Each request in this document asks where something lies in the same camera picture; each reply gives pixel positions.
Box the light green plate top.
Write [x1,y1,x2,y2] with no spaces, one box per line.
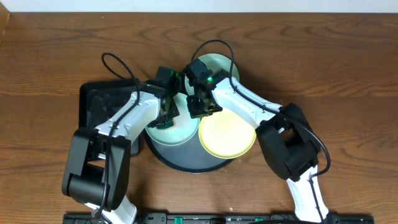
[184,54,231,95]

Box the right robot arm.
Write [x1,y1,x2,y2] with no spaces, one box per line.
[184,69,329,223]

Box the light blue plate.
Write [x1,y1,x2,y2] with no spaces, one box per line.
[145,93,200,146]

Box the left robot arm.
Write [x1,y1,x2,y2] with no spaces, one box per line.
[62,82,179,223]

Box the round black tray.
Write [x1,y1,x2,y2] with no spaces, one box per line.
[145,130,233,174]

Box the rectangular black sponge tray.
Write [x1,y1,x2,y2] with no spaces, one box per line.
[78,80,134,129]

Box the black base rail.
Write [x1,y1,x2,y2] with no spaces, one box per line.
[62,212,376,224]

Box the green yellow sponge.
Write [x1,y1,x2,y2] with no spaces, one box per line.
[156,120,175,129]

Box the yellow plate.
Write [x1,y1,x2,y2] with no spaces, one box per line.
[198,109,256,159]

